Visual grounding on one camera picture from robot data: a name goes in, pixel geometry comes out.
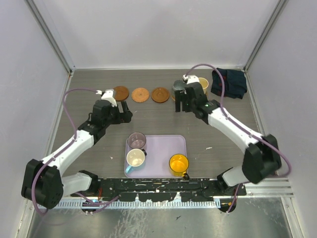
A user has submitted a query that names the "grey ceramic mug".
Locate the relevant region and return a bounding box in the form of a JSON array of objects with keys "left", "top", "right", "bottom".
[{"left": 172, "top": 80, "right": 186, "bottom": 92}]

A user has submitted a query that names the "dark wooden coaster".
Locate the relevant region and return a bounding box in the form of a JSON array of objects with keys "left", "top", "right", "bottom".
[
  {"left": 114, "top": 86, "right": 129, "bottom": 102},
  {"left": 151, "top": 87, "right": 170, "bottom": 103}
]

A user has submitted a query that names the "cream yellow mug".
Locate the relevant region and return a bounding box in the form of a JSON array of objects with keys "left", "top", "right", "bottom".
[{"left": 199, "top": 77, "right": 209, "bottom": 95}]

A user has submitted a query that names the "purple glass cup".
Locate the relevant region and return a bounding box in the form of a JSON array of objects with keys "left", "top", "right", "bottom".
[{"left": 127, "top": 132, "right": 147, "bottom": 155}]

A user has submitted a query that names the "yellow glass mug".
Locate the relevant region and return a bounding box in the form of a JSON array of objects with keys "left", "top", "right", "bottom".
[{"left": 168, "top": 154, "right": 189, "bottom": 177}]

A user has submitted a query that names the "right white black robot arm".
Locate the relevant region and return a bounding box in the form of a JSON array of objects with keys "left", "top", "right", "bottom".
[{"left": 174, "top": 82, "right": 282, "bottom": 195}]

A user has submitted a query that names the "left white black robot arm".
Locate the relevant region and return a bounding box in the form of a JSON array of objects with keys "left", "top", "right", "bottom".
[{"left": 21, "top": 100, "right": 133, "bottom": 209}]

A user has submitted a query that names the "dark blue folded cloth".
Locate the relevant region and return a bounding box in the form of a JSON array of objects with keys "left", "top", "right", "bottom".
[{"left": 211, "top": 68, "right": 247, "bottom": 99}]

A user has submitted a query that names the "lilac plastic tray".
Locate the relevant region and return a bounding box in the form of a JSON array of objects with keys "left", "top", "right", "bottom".
[{"left": 124, "top": 135, "right": 187, "bottom": 179}]

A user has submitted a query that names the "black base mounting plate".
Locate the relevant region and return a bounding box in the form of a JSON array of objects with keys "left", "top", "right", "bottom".
[{"left": 70, "top": 177, "right": 248, "bottom": 203}]

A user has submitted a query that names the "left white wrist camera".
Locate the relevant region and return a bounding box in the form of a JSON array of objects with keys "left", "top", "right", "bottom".
[{"left": 96, "top": 89, "right": 117, "bottom": 107}]

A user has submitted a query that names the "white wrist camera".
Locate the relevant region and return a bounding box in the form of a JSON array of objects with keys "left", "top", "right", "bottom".
[
  {"left": 183, "top": 75, "right": 200, "bottom": 85},
  {"left": 96, "top": 89, "right": 117, "bottom": 107}
]

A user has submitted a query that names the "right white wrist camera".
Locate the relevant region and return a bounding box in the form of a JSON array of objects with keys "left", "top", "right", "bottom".
[{"left": 183, "top": 75, "right": 200, "bottom": 85}]

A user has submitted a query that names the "white mug blue handle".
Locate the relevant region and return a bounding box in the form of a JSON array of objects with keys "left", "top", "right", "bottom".
[{"left": 125, "top": 149, "right": 147, "bottom": 174}]

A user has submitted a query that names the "slotted cable duct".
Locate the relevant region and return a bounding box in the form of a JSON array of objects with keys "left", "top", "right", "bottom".
[{"left": 55, "top": 199, "right": 221, "bottom": 209}]

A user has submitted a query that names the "aluminium front rail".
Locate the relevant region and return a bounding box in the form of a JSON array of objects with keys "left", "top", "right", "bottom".
[{"left": 24, "top": 177, "right": 294, "bottom": 199}]

